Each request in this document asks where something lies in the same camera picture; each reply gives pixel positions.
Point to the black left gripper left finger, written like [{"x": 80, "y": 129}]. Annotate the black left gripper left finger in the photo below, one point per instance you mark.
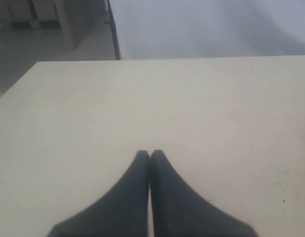
[{"x": 121, "y": 212}]

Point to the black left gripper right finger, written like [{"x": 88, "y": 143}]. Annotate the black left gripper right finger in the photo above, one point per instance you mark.
[{"x": 179, "y": 211}]

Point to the white backdrop cloth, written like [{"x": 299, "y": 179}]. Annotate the white backdrop cloth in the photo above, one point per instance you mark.
[{"x": 164, "y": 29}]

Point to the black backdrop stand pole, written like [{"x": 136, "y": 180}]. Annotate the black backdrop stand pole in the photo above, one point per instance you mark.
[{"x": 112, "y": 26}]

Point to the beige wooden cabinet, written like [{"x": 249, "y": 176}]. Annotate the beige wooden cabinet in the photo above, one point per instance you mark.
[{"x": 76, "y": 17}]

